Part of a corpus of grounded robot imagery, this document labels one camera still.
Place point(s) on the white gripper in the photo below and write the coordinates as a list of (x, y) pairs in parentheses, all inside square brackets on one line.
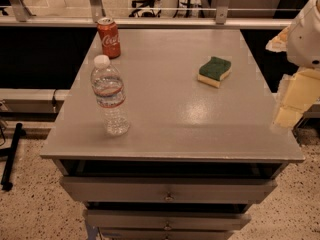
[(305, 39)]

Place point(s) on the clear plastic water bottle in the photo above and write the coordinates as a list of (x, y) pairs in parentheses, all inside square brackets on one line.
[(108, 87)]

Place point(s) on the green and yellow sponge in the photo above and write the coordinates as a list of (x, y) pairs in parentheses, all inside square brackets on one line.
[(214, 71)]

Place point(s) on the grey drawer cabinet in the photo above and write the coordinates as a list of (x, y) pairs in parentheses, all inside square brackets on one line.
[(180, 127)]

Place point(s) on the black office chair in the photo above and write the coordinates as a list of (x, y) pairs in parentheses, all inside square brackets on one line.
[(144, 8)]

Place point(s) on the red Coca-Cola can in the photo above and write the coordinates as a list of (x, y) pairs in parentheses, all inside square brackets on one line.
[(109, 35)]

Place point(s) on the top grey drawer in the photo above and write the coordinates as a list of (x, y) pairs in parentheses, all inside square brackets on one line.
[(168, 190)]

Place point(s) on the grey drawer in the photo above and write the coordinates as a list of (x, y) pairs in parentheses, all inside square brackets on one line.
[(161, 220), (124, 234), (168, 190)]

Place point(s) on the middle grey drawer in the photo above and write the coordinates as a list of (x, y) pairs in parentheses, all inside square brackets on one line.
[(161, 220)]

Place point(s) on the bottom grey drawer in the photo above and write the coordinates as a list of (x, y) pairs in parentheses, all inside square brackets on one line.
[(124, 234)]

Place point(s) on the grey metal railing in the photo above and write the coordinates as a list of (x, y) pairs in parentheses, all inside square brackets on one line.
[(45, 13)]

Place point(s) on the black metal stand leg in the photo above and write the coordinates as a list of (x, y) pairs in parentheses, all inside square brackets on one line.
[(9, 154)]

